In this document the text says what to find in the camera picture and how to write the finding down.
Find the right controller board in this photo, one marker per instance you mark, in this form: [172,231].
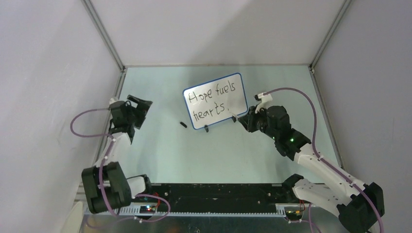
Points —
[294,214]

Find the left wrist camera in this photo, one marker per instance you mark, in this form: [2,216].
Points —
[113,100]

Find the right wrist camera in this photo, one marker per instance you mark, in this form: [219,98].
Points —
[262,99]

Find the blue framed whiteboard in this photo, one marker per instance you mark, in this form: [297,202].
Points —
[210,102]

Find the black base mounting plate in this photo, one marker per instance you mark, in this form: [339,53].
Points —
[225,206]

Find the controller board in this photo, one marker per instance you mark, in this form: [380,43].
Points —
[294,214]
[147,209]

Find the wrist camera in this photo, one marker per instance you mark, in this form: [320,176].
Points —
[262,99]
[113,100]

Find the grey cable duct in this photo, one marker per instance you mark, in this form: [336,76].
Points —
[135,210]

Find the aluminium frame rail front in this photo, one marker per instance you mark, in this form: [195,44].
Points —
[122,195]

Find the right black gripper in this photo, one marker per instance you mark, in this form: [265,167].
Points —
[248,120]

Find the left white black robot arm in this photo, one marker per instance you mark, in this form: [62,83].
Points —
[107,170]

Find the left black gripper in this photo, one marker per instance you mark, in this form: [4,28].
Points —
[142,110]

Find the left controller board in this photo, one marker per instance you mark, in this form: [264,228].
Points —
[147,209]

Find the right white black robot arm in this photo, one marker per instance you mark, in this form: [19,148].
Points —
[357,205]

